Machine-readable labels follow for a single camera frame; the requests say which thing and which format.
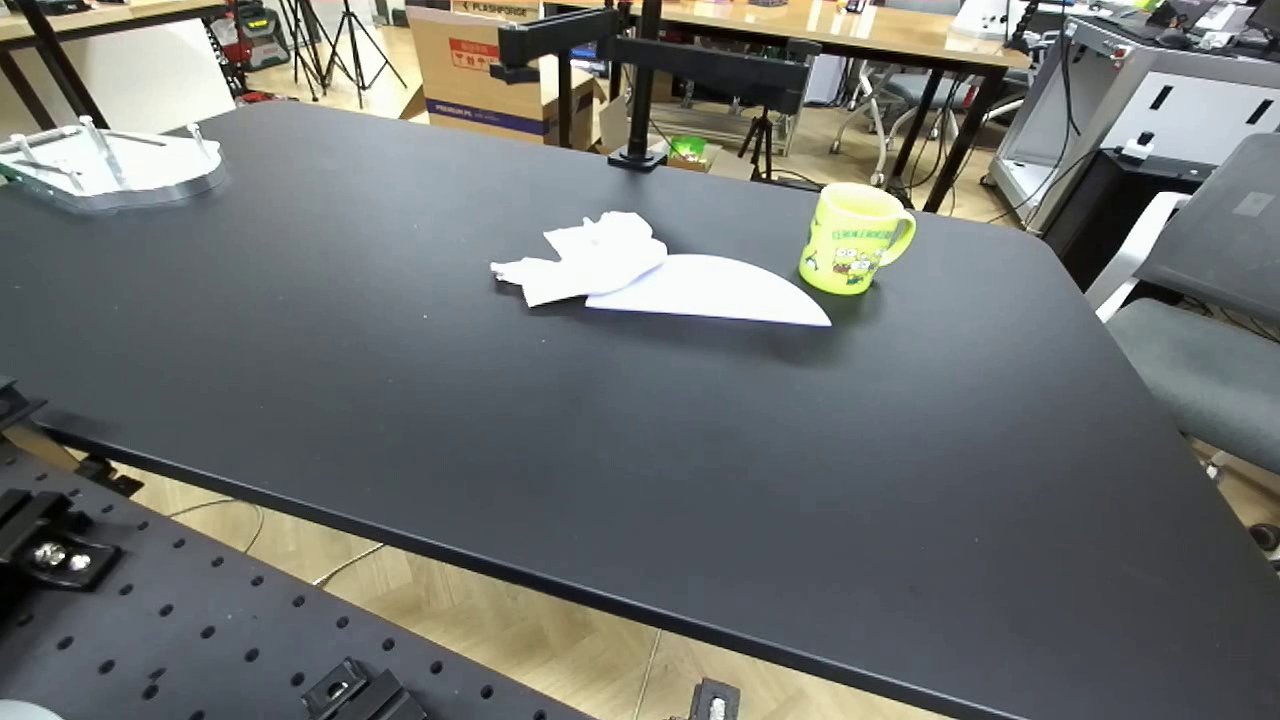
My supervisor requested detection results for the clear acrylic rack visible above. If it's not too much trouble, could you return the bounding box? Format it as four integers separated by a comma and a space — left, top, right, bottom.
0, 113, 226, 220

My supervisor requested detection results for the white slanted panel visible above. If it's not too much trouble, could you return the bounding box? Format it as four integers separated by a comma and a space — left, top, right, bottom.
1083, 187, 1190, 325

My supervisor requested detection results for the black bolt bracket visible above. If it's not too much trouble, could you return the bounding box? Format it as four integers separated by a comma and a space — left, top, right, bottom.
301, 652, 441, 720
0, 486, 123, 590

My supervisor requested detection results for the black camera stand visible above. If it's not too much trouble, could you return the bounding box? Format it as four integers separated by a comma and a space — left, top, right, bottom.
493, 0, 821, 176

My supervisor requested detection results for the small wooden table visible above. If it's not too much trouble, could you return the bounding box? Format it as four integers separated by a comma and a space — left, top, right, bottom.
0, 0, 232, 133

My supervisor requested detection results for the white flat panel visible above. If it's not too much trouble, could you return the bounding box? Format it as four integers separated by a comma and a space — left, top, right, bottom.
56, 11, 244, 140

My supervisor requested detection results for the long wooden desk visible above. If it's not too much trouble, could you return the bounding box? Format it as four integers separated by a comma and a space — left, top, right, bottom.
550, 0, 1031, 216

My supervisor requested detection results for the grey white machine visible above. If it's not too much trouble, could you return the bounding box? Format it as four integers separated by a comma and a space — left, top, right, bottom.
990, 16, 1280, 241

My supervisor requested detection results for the small black tripod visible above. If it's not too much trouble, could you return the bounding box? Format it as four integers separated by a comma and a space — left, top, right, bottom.
733, 103, 790, 187

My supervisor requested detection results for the white cloth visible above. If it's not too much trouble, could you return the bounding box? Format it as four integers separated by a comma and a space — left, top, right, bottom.
489, 208, 676, 310

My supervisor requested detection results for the cardboard box with red print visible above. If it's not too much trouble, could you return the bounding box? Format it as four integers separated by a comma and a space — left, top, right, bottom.
404, 0, 608, 149

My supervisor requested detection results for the tall black tripod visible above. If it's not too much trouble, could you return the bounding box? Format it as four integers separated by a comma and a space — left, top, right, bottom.
293, 0, 409, 106

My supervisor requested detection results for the grey office chair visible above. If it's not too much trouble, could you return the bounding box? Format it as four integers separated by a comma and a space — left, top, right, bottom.
1083, 129, 1280, 479

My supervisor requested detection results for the silver bolt mount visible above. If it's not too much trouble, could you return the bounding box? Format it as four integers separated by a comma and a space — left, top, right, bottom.
683, 676, 748, 720

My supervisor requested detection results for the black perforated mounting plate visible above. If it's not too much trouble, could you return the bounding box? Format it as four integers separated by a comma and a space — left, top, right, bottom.
0, 432, 592, 720

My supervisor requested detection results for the green mug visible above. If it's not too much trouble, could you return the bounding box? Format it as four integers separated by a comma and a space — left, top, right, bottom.
796, 178, 925, 301

